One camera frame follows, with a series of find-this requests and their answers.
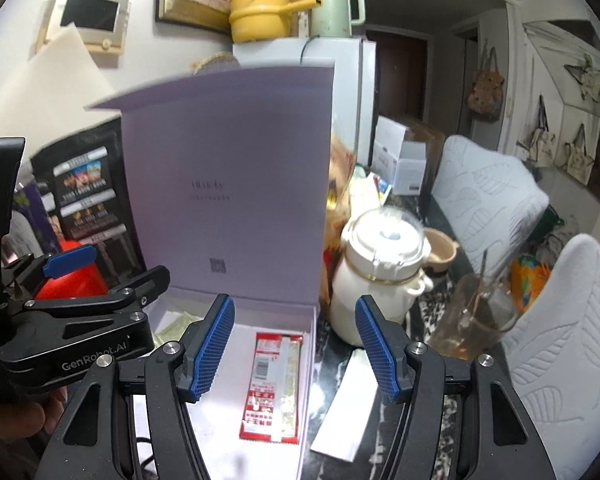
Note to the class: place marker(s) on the cream lidded pot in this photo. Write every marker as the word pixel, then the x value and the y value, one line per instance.
pixel 365 290

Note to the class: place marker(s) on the purple packet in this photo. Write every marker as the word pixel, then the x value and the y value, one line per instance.
pixel 32 215

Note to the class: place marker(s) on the white cardboard box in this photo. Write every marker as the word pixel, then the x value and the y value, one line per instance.
pixel 395 160

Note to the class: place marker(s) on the orange snack bag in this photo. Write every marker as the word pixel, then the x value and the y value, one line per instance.
pixel 340 170

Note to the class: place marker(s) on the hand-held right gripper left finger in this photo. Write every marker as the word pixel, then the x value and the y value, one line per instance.
pixel 212 345

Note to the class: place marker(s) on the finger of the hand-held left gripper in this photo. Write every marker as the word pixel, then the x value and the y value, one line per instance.
pixel 70 260
pixel 130 287

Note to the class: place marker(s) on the brown tote bag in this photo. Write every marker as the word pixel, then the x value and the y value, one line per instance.
pixel 485 90

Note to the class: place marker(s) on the yellow enamel pot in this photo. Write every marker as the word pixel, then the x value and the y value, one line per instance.
pixel 255 15

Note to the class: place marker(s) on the clear glass cup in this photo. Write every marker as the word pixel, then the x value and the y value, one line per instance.
pixel 475 325

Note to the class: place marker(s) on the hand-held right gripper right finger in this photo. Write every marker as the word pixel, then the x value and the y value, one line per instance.
pixel 375 350

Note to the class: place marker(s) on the pale green kettle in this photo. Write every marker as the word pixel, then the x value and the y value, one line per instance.
pixel 330 10

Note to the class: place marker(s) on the beige bowl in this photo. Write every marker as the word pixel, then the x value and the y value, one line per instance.
pixel 442 257

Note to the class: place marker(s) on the metal spoon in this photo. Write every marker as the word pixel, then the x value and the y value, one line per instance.
pixel 481 275

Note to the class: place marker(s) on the brown cardboard box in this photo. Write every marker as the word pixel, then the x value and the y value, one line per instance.
pixel 432 140

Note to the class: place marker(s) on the white leaf-pattern chair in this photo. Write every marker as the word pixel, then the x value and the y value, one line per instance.
pixel 485 195
pixel 570 360

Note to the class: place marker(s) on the purple gift box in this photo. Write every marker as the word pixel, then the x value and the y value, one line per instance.
pixel 220 160

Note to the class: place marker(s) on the white tote bag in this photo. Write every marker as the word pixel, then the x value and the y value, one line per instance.
pixel 542 142
pixel 577 160

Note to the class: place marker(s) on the white paper packet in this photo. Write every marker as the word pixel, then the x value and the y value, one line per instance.
pixel 345 410

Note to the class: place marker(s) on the orange plastic bag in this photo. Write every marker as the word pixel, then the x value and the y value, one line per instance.
pixel 527 280

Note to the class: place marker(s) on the wall intercom panel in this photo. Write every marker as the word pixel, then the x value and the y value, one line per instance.
pixel 90 12

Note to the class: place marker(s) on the yellow white packet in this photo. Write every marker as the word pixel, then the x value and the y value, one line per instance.
pixel 370 187

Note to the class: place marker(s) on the green packet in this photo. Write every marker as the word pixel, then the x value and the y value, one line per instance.
pixel 175 327

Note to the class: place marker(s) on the red snack packet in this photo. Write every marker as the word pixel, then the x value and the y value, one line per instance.
pixel 260 400

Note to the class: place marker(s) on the red container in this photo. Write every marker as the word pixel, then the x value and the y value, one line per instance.
pixel 75 285

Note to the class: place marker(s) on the white foam board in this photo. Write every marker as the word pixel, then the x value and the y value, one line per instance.
pixel 55 90

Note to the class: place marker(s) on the black snack bag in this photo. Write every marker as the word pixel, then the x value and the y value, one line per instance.
pixel 85 185

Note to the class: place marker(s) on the dark wooden door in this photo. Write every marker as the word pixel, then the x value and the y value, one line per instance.
pixel 400 70

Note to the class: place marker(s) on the person's left hand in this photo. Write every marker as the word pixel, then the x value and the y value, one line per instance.
pixel 15 417

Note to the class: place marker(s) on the woven straw item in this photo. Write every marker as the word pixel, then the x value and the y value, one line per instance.
pixel 212 62

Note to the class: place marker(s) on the white fridge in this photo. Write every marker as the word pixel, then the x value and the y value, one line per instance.
pixel 350 100

